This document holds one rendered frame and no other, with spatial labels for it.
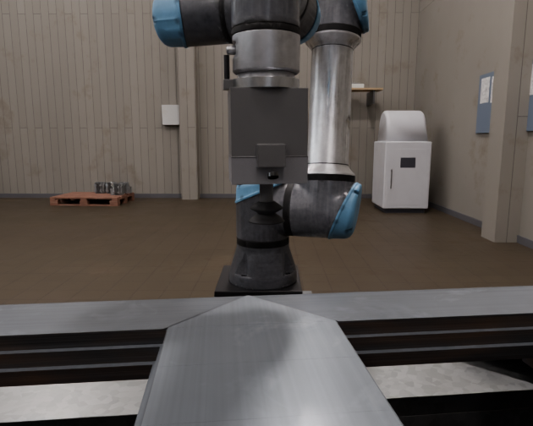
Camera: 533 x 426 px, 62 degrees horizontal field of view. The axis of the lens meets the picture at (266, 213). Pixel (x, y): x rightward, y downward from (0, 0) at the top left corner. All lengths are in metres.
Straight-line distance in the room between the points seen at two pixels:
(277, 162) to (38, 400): 0.51
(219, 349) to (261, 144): 0.21
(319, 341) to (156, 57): 8.32
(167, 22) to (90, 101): 8.30
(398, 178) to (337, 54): 5.87
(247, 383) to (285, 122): 0.27
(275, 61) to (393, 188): 6.31
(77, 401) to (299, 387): 0.44
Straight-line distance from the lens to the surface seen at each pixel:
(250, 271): 0.93
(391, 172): 6.69
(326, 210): 0.87
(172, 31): 0.65
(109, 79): 8.84
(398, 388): 0.76
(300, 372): 0.40
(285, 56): 0.49
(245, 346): 0.44
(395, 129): 6.85
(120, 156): 8.74
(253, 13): 0.49
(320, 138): 0.90
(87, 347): 0.51
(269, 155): 0.47
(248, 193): 0.90
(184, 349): 0.44
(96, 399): 0.75
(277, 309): 0.52
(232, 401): 0.36
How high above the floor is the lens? 1.05
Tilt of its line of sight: 9 degrees down
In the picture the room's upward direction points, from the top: straight up
